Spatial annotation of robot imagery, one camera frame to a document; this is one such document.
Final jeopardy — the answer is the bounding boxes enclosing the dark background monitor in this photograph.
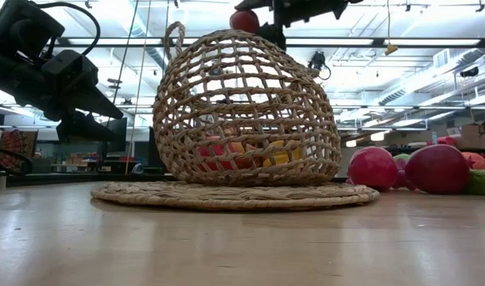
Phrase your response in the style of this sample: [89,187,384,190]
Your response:
[97,117,128,154]

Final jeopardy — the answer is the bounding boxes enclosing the black hanging camera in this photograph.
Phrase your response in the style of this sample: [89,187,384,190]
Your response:
[308,50,332,80]

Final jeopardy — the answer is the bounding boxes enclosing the black ceiling device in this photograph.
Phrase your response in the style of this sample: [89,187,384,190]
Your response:
[459,66,481,79]

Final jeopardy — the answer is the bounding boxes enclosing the woven wicker basket with handles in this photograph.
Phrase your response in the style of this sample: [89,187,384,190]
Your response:
[90,21,381,211]

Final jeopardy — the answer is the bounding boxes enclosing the long thin black cable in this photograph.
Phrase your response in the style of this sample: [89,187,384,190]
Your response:
[107,0,140,120]

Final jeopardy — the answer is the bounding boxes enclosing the round crimson red apple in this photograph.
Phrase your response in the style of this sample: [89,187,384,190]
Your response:
[347,145,398,193]

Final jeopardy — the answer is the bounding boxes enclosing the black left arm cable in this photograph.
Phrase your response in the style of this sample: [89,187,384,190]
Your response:
[37,1,103,56]

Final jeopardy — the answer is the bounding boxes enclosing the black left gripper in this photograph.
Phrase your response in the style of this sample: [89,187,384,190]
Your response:
[41,49,125,144]

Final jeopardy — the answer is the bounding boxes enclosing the red and yellow peach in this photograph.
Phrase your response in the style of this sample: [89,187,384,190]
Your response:
[226,141,264,170]

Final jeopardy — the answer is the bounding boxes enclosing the red patterned fabric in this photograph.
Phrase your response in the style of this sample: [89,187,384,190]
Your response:
[0,129,39,172]

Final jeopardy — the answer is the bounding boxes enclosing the yellow bell pepper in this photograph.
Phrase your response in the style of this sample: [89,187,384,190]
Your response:
[262,139,305,168]

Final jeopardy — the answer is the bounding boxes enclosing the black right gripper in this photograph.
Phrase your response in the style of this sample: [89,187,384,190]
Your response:
[234,0,365,52]

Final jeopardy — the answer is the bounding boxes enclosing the black cable loop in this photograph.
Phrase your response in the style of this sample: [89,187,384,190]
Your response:
[0,142,33,176]

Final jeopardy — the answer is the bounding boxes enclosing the cardboard boxes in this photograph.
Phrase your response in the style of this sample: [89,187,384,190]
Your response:
[456,121,485,151]

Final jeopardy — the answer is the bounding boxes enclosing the green cucumber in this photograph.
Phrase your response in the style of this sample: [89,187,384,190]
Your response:
[463,168,485,196]

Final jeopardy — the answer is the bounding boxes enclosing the yellow hanging tag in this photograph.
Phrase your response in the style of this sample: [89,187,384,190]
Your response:
[384,0,399,56]

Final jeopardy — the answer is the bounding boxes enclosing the pink background object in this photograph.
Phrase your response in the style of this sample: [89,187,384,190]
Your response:
[427,136,458,147]

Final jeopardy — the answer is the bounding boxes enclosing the purple grape bunch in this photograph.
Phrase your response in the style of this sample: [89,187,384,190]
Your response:
[392,157,417,191]

